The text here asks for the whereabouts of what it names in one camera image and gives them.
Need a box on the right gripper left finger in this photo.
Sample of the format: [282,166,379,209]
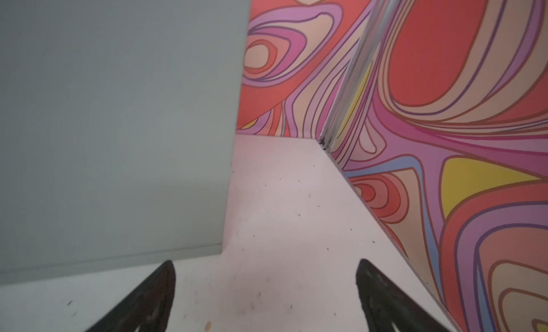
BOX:
[88,261,176,332]

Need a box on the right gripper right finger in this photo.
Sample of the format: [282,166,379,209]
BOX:
[355,259,447,332]

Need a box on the grey metal cabinet box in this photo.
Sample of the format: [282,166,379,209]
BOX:
[1,0,251,284]

